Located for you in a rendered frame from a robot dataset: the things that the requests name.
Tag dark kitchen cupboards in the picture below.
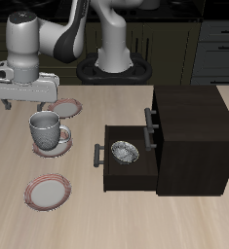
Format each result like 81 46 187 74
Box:
0 0 229 87

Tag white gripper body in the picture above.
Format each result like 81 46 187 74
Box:
0 72 60 103

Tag red-rimmed white plate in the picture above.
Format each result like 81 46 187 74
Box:
23 173 72 213
47 97 84 120
32 128 74 160

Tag white porcelain mug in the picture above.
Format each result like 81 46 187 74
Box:
28 110 72 152

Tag patterned grey bowl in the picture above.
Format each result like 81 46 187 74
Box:
110 140 140 165

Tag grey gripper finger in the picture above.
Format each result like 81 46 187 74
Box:
36 101 48 113
1 98 13 111

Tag dark wooden cabinet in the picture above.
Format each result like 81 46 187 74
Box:
93 85 229 197

